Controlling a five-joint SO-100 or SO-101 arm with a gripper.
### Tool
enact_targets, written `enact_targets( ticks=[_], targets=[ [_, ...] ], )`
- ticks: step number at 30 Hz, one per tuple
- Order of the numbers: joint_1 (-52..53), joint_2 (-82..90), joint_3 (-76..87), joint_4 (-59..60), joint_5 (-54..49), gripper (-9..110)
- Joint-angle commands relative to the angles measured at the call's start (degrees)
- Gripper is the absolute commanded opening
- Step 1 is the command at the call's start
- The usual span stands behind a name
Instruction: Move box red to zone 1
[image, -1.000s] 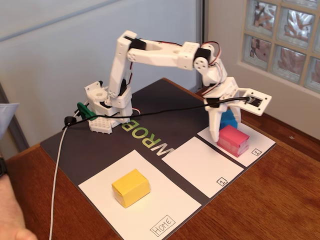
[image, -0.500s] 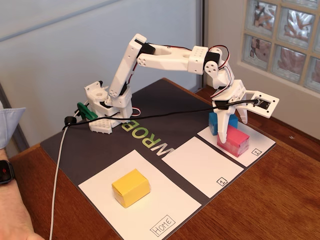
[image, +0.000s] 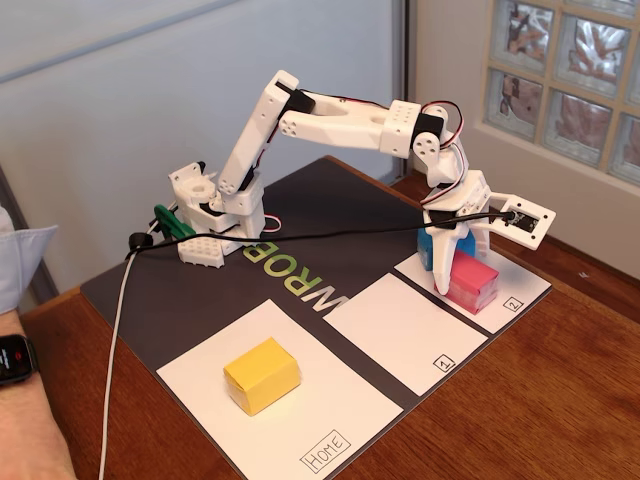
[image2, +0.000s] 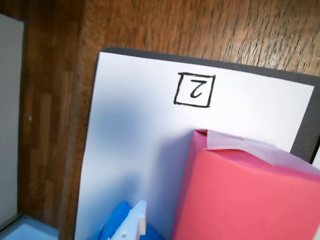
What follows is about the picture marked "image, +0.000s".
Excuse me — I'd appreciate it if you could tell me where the white paper sheet marked 2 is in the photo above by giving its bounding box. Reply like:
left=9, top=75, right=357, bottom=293
left=393, top=242, right=553, bottom=335

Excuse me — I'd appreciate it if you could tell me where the blue box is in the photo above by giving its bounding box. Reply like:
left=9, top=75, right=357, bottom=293
left=416, top=225, right=477, bottom=272

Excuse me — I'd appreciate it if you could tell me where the glass block window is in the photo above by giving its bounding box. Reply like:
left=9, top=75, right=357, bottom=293
left=481, top=0, right=640, bottom=189

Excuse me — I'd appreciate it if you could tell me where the person's forearm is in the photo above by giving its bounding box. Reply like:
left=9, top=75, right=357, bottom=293
left=0, top=309, right=77, bottom=480

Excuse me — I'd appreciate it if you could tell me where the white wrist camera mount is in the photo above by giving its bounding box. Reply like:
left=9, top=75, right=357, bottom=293
left=487, top=194, right=557, bottom=251

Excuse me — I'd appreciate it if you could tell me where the grey metal door post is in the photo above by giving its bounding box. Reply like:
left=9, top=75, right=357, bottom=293
left=391, top=0, right=417, bottom=182

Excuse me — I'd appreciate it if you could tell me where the dark mat with letters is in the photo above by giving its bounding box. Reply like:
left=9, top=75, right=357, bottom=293
left=79, top=155, right=554, bottom=480

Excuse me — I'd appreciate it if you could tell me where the red box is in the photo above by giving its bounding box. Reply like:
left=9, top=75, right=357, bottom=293
left=444, top=249, right=500, bottom=316

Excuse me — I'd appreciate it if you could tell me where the black camera cable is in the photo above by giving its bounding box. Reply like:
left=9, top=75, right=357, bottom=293
left=127, top=209, right=516, bottom=259

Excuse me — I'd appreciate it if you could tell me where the white paper sheet marked HOME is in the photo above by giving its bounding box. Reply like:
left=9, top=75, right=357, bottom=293
left=155, top=298, right=405, bottom=480

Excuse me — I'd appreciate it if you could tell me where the white paper sheet marked 1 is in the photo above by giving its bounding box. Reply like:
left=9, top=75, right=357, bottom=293
left=322, top=272, right=490, bottom=398

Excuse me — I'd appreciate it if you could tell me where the light blue shirt sleeve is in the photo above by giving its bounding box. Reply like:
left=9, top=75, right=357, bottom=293
left=0, top=203, right=59, bottom=316

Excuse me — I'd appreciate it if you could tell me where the red white black servo wire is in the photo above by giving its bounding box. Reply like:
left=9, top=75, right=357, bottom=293
left=419, top=101, right=474, bottom=206

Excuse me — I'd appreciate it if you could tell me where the frosted sliding door panel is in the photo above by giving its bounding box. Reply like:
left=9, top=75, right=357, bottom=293
left=0, top=0, right=396, bottom=296

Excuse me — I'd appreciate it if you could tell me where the yellow box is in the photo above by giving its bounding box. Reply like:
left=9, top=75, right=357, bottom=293
left=223, top=336, right=302, bottom=417

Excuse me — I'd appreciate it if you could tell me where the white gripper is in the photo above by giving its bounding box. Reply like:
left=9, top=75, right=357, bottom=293
left=422, top=169, right=495, bottom=296

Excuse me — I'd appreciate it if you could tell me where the white cable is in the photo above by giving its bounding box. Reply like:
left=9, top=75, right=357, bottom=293
left=96, top=247, right=139, bottom=480

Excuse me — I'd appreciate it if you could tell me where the green clamp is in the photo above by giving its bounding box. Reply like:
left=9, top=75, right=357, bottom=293
left=152, top=203, right=197, bottom=241

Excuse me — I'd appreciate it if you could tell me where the black smartwatch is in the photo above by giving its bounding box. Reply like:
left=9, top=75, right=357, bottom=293
left=0, top=333, right=41, bottom=387

